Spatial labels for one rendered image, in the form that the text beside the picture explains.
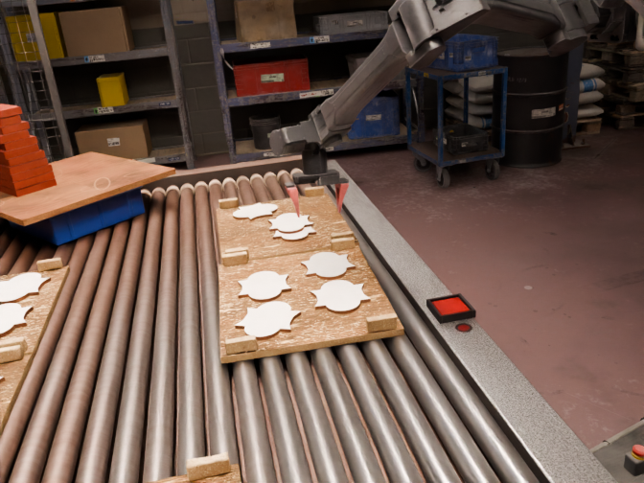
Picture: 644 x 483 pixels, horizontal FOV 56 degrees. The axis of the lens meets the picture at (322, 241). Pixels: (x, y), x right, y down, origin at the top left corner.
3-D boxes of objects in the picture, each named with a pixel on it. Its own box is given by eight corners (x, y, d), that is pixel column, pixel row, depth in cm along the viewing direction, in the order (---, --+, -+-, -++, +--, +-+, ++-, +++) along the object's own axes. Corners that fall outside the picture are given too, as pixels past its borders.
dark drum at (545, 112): (541, 146, 553) (547, 43, 518) (576, 163, 499) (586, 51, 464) (478, 153, 547) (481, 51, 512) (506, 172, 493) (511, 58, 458)
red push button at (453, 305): (458, 302, 128) (458, 296, 127) (471, 316, 122) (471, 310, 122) (430, 307, 127) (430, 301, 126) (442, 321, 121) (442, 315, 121)
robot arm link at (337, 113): (455, 44, 98) (431, -15, 100) (427, 48, 96) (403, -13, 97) (342, 149, 136) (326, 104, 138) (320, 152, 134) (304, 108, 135)
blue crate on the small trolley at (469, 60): (460, 60, 491) (460, 33, 483) (500, 66, 449) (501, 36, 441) (419, 66, 478) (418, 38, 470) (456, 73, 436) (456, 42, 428)
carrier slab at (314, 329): (358, 250, 154) (357, 244, 154) (404, 334, 117) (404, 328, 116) (219, 270, 150) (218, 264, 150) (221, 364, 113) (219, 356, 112)
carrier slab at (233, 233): (327, 197, 193) (327, 193, 193) (359, 247, 156) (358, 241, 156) (216, 213, 188) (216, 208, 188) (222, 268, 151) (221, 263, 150)
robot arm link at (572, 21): (605, 21, 119) (594, -4, 120) (567, 27, 115) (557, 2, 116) (571, 46, 128) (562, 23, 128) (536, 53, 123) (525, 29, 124)
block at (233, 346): (258, 345, 115) (256, 333, 114) (258, 351, 113) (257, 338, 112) (225, 350, 114) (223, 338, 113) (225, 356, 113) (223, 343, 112)
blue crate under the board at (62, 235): (95, 197, 212) (88, 170, 208) (149, 213, 193) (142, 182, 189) (7, 227, 191) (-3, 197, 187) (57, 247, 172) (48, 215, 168)
